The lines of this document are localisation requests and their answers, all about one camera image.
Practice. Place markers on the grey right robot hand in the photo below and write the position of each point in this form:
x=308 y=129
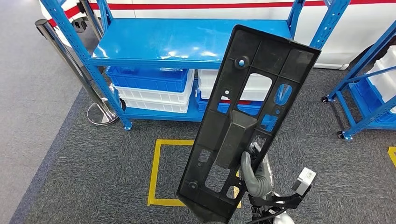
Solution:
x=260 y=185

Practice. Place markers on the black plastic licence plate frame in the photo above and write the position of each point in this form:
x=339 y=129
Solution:
x=235 y=145

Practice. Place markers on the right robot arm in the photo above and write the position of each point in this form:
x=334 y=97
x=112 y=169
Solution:
x=283 y=220

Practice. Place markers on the blue shelf rack on casters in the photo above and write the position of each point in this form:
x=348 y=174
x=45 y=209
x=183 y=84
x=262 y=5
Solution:
x=362 y=63

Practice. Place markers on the blue metal shelf rack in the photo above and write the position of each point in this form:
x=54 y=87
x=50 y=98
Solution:
x=170 y=40

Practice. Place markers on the red item in crate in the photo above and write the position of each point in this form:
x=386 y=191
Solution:
x=246 y=102

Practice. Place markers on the blue plastic crate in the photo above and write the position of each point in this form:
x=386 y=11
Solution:
x=202 y=106
x=145 y=82
x=368 y=99

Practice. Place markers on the white plastic crate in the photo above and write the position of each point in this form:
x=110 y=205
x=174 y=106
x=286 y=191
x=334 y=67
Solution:
x=386 y=80
x=154 y=106
x=154 y=97
x=207 y=80
x=208 y=92

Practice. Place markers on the white car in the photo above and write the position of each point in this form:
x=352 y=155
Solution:
x=355 y=31

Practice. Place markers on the red barrier belt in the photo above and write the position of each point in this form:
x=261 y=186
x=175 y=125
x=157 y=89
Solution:
x=185 y=6
x=66 y=14

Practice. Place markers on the black camera bracket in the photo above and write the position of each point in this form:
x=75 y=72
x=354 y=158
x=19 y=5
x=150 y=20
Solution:
x=278 y=202

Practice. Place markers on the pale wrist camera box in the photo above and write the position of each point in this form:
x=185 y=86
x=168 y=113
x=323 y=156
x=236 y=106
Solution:
x=304 y=182

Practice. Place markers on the chrome stanchion post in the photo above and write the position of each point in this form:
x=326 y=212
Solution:
x=103 y=116
x=91 y=18

